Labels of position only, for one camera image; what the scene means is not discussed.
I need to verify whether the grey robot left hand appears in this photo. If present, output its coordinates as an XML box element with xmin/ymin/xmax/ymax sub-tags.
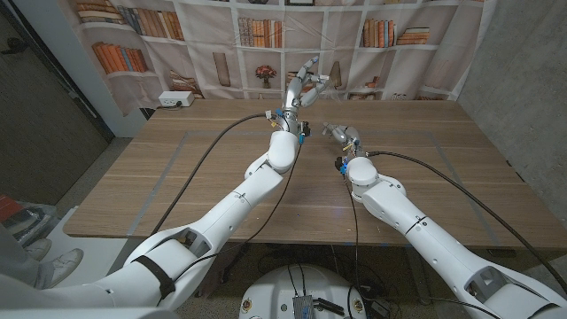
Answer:
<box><xmin>282</xmin><ymin>55</ymin><xmax>332</xmax><ymax>123</ymax></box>

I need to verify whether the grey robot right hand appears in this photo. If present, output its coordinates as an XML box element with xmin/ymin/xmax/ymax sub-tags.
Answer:
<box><xmin>322</xmin><ymin>122</ymin><xmax>369</xmax><ymax>158</ymax></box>

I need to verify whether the clear peeled protective film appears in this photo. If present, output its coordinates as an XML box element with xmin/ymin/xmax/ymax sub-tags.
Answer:
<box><xmin>315</xmin><ymin>74</ymin><xmax>345</xmax><ymax>104</ymax></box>

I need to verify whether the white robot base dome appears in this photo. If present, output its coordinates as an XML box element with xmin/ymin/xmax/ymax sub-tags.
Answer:
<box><xmin>238</xmin><ymin>264</ymin><xmax>368</xmax><ymax>319</ymax></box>

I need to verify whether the printed bookshelf backdrop cloth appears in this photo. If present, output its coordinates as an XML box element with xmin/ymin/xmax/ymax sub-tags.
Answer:
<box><xmin>57</xmin><ymin>0</ymin><xmax>498</xmax><ymax>117</ymax></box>

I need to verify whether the white power strip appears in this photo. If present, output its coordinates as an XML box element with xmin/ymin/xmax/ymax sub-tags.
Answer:
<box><xmin>158</xmin><ymin>90</ymin><xmax>196</xmax><ymax>108</ymax></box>

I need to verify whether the grey metal table leg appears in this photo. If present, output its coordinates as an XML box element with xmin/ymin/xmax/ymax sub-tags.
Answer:
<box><xmin>407</xmin><ymin>254</ymin><xmax>433</xmax><ymax>306</ymax></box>

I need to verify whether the black bar on base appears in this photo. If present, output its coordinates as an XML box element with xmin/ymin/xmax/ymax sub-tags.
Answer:
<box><xmin>312</xmin><ymin>297</ymin><xmax>346</xmax><ymax>317</ymax></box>

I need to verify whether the small grey electronics box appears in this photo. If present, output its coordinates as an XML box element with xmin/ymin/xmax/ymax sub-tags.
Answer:
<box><xmin>291</xmin><ymin>295</ymin><xmax>315</xmax><ymax>319</ymax></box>

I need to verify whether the dark door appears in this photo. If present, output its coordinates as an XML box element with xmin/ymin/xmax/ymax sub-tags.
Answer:
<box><xmin>0</xmin><ymin>6</ymin><xmax>115</xmax><ymax>207</ymax></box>

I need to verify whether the white sneaker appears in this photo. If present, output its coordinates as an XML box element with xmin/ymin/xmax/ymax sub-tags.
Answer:
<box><xmin>42</xmin><ymin>247</ymin><xmax>85</xmax><ymax>289</ymax></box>
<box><xmin>25</xmin><ymin>237</ymin><xmax>53</xmax><ymax>262</ymax></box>

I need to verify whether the red flat box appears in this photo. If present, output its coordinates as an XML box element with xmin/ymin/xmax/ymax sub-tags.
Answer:
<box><xmin>0</xmin><ymin>194</ymin><xmax>21</xmax><ymax>221</ymax></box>

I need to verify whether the person in grey trousers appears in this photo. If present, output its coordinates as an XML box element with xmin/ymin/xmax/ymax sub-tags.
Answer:
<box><xmin>0</xmin><ymin>219</ymin><xmax>50</xmax><ymax>294</ymax></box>

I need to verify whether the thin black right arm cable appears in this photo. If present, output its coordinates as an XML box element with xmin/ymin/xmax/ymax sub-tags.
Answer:
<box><xmin>343</xmin><ymin>175</ymin><xmax>361</xmax><ymax>289</ymax></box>

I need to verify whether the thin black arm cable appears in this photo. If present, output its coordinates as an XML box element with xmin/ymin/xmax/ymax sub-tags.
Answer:
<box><xmin>343</xmin><ymin>175</ymin><xmax>361</xmax><ymax>289</ymax></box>
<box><xmin>172</xmin><ymin>141</ymin><xmax>306</xmax><ymax>284</ymax></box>

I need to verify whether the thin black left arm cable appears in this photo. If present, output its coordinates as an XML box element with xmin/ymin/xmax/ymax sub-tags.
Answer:
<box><xmin>172</xmin><ymin>141</ymin><xmax>306</xmax><ymax>284</ymax></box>

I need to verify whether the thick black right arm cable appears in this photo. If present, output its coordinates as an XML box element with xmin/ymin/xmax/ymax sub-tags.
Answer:
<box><xmin>367</xmin><ymin>150</ymin><xmax>567</xmax><ymax>296</ymax></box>

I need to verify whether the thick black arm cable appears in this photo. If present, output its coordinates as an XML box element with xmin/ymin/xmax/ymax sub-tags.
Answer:
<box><xmin>150</xmin><ymin>113</ymin><xmax>276</xmax><ymax>238</ymax></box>
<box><xmin>367</xmin><ymin>150</ymin><xmax>567</xmax><ymax>296</ymax></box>

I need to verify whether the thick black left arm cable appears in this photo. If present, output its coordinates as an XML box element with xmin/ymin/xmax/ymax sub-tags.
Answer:
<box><xmin>150</xmin><ymin>113</ymin><xmax>276</xmax><ymax>238</ymax></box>

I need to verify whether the black door handle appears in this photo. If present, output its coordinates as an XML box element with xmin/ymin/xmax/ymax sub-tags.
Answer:
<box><xmin>0</xmin><ymin>37</ymin><xmax>28</xmax><ymax>57</ymax></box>

